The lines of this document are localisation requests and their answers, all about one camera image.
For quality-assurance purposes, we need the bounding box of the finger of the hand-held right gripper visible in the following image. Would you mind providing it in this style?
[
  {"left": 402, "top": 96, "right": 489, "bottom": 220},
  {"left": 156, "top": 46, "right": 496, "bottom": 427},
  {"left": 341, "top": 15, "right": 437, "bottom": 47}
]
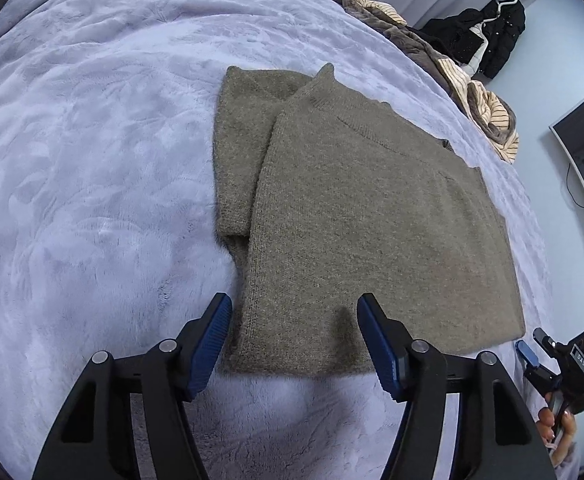
[
  {"left": 516, "top": 339, "right": 559, "bottom": 397},
  {"left": 533, "top": 327, "right": 569, "bottom": 362}
]

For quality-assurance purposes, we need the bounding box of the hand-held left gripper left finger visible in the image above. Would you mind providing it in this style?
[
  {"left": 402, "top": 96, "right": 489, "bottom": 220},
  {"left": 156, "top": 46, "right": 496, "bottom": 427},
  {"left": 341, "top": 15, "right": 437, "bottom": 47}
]
[{"left": 32, "top": 291, "right": 234, "bottom": 480}]

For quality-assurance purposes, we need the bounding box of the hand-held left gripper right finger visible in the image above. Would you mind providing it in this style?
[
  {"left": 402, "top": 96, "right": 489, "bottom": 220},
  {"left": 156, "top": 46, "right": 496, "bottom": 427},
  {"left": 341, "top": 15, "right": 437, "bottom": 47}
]
[{"left": 356, "top": 292, "right": 558, "bottom": 480}]

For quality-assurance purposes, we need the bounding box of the olive knit sweater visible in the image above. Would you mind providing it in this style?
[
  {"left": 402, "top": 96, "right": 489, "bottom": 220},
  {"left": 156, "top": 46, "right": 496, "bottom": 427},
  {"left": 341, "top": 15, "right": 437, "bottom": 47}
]
[{"left": 213, "top": 62, "right": 527, "bottom": 377}]

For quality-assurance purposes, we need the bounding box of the person's right hand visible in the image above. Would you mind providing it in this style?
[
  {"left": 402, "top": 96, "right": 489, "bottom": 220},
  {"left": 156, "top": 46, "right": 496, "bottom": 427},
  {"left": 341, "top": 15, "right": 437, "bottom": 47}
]
[{"left": 537, "top": 391, "right": 579, "bottom": 467}]

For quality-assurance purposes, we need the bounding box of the lavender fleece blanket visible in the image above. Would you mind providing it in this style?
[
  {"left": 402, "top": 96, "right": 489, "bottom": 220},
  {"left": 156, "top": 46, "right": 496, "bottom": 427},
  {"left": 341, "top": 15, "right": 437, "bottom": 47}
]
[{"left": 0, "top": 0, "right": 584, "bottom": 480}]

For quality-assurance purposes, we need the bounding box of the black puffer jacket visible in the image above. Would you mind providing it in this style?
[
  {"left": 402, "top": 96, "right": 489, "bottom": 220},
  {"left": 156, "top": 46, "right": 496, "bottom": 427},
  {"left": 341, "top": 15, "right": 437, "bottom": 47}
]
[{"left": 419, "top": 0, "right": 527, "bottom": 80}]

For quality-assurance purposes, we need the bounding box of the black garment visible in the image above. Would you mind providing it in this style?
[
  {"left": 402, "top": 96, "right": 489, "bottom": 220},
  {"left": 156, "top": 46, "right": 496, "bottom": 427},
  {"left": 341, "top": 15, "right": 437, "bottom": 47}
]
[{"left": 412, "top": 24, "right": 455, "bottom": 58}]

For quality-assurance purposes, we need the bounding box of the black monitor cable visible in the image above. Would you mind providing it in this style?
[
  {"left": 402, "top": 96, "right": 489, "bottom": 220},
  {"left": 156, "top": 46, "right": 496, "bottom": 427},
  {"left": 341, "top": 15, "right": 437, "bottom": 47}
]
[{"left": 565, "top": 162, "right": 584, "bottom": 209}]

